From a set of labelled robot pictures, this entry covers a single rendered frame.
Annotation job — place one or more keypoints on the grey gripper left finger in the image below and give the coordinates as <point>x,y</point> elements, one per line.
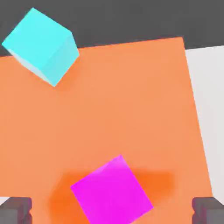
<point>15,210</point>

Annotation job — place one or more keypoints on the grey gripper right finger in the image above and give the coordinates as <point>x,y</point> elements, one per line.
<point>208,211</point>

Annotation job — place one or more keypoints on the small magenta cube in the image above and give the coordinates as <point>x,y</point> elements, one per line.
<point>112,192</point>

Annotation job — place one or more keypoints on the small cyan cube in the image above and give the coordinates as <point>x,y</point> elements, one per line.
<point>42,47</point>

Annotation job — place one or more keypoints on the large orange box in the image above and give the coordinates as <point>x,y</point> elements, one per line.
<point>122,113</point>

